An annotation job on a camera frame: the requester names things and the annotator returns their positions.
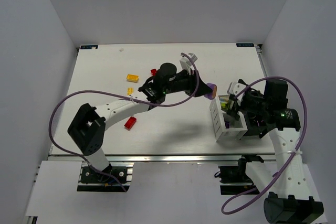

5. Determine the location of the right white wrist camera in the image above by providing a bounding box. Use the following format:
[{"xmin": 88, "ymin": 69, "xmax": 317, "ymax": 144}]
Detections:
[{"xmin": 227, "ymin": 79, "xmax": 247, "ymax": 102}]

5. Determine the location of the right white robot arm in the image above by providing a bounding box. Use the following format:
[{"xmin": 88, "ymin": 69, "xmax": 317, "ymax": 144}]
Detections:
[{"xmin": 221, "ymin": 77, "xmax": 324, "ymax": 223}]

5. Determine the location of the purple cable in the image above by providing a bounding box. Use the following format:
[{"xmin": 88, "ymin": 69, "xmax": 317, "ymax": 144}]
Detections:
[
  {"xmin": 220, "ymin": 76, "xmax": 308, "ymax": 215},
  {"xmin": 49, "ymin": 52, "xmax": 200, "ymax": 192}
]

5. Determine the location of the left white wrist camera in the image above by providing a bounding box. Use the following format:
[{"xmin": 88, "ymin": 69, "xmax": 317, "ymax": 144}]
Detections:
[{"xmin": 180, "ymin": 53, "xmax": 197, "ymax": 72}]

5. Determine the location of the left blue corner label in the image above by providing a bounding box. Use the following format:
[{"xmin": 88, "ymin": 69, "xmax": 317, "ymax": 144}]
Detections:
[{"xmin": 80, "ymin": 45, "xmax": 98, "ymax": 50}]

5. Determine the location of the red lego brick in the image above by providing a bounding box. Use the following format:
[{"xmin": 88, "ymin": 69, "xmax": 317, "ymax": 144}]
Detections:
[
  {"xmin": 150, "ymin": 69, "xmax": 157, "ymax": 76},
  {"xmin": 124, "ymin": 116, "xmax": 137, "ymax": 130}
]

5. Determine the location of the yellow lego brick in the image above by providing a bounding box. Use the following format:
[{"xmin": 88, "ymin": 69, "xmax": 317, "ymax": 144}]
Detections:
[{"xmin": 127, "ymin": 74, "xmax": 139, "ymax": 83}]

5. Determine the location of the plain purple lego block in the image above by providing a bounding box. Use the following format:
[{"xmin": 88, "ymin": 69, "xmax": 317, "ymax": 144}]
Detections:
[{"xmin": 205, "ymin": 83, "xmax": 217, "ymax": 100}]

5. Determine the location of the white slotted container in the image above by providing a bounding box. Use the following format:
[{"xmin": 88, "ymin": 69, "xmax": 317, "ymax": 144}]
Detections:
[{"xmin": 209, "ymin": 95, "xmax": 248, "ymax": 143}]

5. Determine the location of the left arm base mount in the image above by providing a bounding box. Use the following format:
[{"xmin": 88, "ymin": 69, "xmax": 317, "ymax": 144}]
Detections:
[{"xmin": 77, "ymin": 165, "xmax": 133, "ymax": 193}]

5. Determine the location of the blue corner label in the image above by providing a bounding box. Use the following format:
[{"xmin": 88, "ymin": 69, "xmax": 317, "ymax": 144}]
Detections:
[
  {"xmin": 236, "ymin": 43, "xmax": 255, "ymax": 48},
  {"xmin": 80, "ymin": 45, "xmax": 98, "ymax": 50}
]

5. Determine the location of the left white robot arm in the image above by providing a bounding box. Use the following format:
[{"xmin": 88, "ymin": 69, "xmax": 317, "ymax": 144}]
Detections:
[{"xmin": 67, "ymin": 63, "xmax": 217, "ymax": 173}]

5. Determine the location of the right blue corner label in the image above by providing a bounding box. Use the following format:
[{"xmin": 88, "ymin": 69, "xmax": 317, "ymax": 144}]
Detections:
[{"xmin": 236, "ymin": 43, "xmax": 255, "ymax": 48}]

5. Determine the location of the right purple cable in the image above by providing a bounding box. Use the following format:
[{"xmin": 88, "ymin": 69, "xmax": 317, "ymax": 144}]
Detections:
[{"xmin": 220, "ymin": 76, "xmax": 308, "ymax": 215}]

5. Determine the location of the long yellow lego plate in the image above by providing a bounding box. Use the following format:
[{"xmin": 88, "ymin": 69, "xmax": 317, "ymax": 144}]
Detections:
[{"xmin": 127, "ymin": 88, "xmax": 134, "ymax": 95}]

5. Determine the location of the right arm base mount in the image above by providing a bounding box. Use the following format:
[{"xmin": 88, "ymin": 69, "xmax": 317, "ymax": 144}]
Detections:
[{"xmin": 214, "ymin": 155, "xmax": 264, "ymax": 196}]

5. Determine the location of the black slotted container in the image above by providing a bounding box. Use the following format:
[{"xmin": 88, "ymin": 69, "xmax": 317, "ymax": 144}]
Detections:
[{"xmin": 244, "ymin": 112, "xmax": 268, "ymax": 138}]

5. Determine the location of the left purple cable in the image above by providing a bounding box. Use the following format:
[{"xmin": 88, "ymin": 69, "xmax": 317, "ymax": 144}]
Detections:
[{"xmin": 49, "ymin": 52, "xmax": 200, "ymax": 192}]

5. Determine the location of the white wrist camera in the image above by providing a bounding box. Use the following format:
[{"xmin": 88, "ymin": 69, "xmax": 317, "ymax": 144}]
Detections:
[
  {"xmin": 227, "ymin": 79, "xmax": 247, "ymax": 102},
  {"xmin": 180, "ymin": 53, "xmax": 197, "ymax": 72}
]

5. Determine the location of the red lego brick top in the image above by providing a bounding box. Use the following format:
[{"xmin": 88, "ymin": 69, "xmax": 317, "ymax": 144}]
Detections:
[{"xmin": 150, "ymin": 69, "xmax": 157, "ymax": 76}]

